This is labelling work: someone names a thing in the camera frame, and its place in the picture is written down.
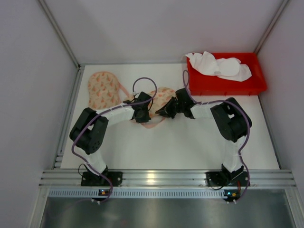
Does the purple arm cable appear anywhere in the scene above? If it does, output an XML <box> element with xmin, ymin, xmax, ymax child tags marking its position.
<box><xmin>71</xmin><ymin>77</ymin><xmax>159</xmax><ymax>202</ymax></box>
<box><xmin>181</xmin><ymin>69</ymin><xmax>252</xmax><ymax>200</ymax></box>

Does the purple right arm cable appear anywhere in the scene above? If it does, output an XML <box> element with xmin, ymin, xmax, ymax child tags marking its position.
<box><xmin>181</xmin><ymin>69</ymin><xmax>252</xmax><ymax>200</ymax></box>

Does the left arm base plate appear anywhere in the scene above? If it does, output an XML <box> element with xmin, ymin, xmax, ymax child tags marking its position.
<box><xmin>81</xmin><ymin>171</ymin><xmax>123</xmax><ymax>187</ymax></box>

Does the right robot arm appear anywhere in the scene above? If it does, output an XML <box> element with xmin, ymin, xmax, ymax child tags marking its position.
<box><xmin>155</xmin><ymin>88</ymin><xmax>252</xmax><ymax>178</ymax></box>

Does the slotted cable duct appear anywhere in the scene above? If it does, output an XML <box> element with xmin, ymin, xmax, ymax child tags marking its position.
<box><xmin>47</xmin><ymin>189</ymin><xmax>285</xmax><ymax>198</ymax></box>

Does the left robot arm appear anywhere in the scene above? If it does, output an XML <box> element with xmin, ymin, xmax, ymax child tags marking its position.
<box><xmin>69</xmin><ymin>92</ymin><xmax>153</xmax><ymax>176</ymax></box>

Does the red plastic tray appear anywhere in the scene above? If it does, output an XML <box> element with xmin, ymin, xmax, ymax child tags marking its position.
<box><xmin>187</xmin><ymin>53</ymin><xmax>267</xmax><ymax>95</ymax></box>

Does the white bras pile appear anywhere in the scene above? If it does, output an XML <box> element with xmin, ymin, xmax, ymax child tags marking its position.
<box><xmin>185</xmin><ymin>51</ymin><xmax>252</xmax><ymax>82</ymax></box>

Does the floral mesh laundry bag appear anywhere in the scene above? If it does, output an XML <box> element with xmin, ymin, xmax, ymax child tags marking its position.
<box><xmin>141</xmin><ymin>87</ymin><xmax>176</xmax><ymax>129</ymax></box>

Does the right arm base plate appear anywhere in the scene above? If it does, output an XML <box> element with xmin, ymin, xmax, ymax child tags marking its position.
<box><xmin>206</xmin><ymin>171</ymin><xmax>249</xmax><ymax>188</ymax></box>

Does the aluminium front rail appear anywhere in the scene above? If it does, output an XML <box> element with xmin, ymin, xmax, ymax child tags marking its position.
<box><xmin>39</xmin><ymin>169</ymin><xmax>296</xmax><ymax>189</ymax></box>

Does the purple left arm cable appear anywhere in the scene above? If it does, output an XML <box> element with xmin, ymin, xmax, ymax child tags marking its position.
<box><xmin>71</xmin><ymin>77</ymin><xmax>159</xmax><ymax>202</ymax></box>

